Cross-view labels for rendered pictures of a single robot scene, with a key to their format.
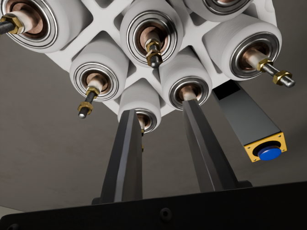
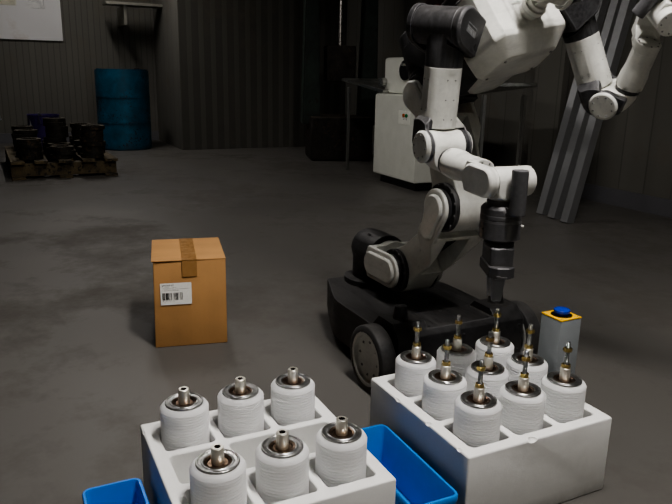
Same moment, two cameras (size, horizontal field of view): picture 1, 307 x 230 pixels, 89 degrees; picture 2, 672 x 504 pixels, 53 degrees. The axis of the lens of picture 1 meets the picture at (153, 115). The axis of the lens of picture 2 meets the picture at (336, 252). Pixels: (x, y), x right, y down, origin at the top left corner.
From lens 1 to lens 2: 1.50 m
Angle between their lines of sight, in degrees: 83
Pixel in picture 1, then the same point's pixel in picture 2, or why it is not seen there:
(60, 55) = (512, 437)
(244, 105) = (544, 351)
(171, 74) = (513, 369)
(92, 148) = not seen: outside the picture
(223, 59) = (498, 351)
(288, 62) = not seen: hidden behind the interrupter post
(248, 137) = (555, 325)
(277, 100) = not seen: hidden behind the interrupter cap
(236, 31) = (481, 351)
